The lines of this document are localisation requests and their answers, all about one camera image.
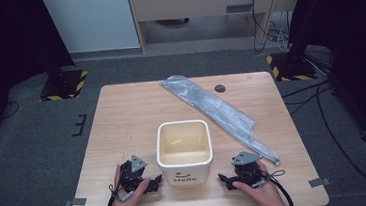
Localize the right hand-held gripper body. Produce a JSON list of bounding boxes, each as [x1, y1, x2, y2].
[[231, 149, 267, 189]]

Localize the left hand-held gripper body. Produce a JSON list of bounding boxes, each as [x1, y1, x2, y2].
[[116, 153, 154, 197]]

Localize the cream plastic trash bin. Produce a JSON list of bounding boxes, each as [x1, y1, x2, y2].
[[153, 118, 216, 188]]

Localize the clear plastic trash bag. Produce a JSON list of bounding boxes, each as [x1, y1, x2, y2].
[[159, 66, 282, 177]]

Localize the person's right hand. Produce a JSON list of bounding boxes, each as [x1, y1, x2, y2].
[[230, 158, 291, 206]]

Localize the grey tape piece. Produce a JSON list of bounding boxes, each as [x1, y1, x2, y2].
[[307, 176, 332, 188], [62, 197, 88, 206]]

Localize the black striped stand base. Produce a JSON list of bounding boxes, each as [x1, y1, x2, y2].
[[37, 68, 90, 103], [265, 49, 318, 84]]

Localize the light wooden desk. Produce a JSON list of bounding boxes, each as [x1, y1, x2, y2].
[[126, 0, 312, 56]]

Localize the short black floor cables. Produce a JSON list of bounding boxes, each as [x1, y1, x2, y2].
[[280, 79, 336, 116]]

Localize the long black floor cable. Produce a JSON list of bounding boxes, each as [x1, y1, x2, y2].
[[314, 80, 366, 206]]

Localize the thin black floor cable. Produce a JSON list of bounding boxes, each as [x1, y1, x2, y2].
[[0, 100, 22, 121]]

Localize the white cable bundle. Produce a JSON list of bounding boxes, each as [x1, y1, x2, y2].
[[272, 10, 293, 54]]

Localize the black hanging power cable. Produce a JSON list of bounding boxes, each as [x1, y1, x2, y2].
[[248, 0, 272, 54]]

